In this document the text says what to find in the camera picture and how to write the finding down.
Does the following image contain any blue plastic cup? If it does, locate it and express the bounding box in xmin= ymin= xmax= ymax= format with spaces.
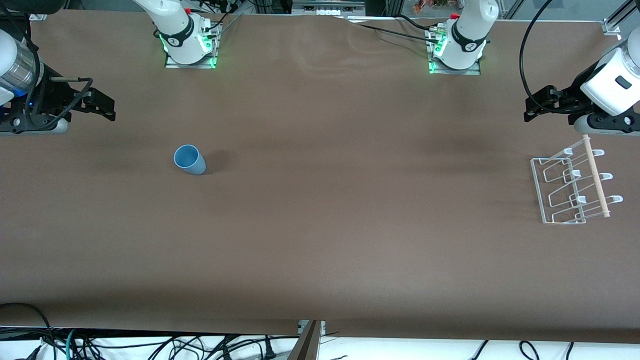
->
xmin=173 ymin=144 xmax=207 ymax=176

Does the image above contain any orange red clutter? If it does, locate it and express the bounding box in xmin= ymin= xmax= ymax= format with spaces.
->
xmin=414 ymin=0 xmax=461 ymax=13

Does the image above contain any white power strip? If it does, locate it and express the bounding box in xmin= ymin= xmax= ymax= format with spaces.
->
xmin=292 ymin=0 xmax=366 ymax=16

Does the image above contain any brown table cover sheet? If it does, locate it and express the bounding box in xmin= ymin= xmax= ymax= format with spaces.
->
xmin=0 ymin=9 xmax=640 ymax=346

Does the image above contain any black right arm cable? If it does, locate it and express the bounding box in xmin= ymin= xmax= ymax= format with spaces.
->
xmin=0 ymin=10 xmax=94 ymax=132

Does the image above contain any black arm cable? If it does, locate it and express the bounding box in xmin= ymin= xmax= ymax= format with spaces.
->
xmin=519 ymin=0 xmax=576 ymax=121
xmin=0 ymin=10 xmax=94 ymax=132

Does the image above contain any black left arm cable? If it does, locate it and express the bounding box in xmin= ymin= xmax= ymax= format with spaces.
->
xmin=519 ymin=0 xmax=576 ymax=121

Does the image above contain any white wire cup rack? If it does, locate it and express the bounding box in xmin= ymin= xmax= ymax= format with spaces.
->
xmin=530 ymin=135 xmax=624 ymax=225

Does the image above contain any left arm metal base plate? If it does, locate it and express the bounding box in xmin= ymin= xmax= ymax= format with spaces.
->
xmin=427 ymin=25 xmax=482 ymax=76

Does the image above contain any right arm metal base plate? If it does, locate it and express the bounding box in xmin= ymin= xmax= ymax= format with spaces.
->
xmin=164 ymin=20 xmax=221 ymax=69

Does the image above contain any black cable on table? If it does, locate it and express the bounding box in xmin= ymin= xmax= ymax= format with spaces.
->
xmin=350 ymin=14 xmax=446 ymax=43

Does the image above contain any black arched floor cable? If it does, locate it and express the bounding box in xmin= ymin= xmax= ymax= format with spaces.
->
xmin=0 ymin=302 xmax=56 ymax=360

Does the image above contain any teal floor cable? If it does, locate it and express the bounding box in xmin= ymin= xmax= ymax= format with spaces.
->
xmin=64 ymin=328 xmax=82 ymax=360

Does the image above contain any black cable with plug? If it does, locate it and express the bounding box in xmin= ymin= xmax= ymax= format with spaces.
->
xmin=220 ymin=335 xmax=301 ymax=360

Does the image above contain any small silver metal bracket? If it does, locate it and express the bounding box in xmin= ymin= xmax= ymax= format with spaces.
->
xmin=298 ymin=320 xmax=327 ymax=337

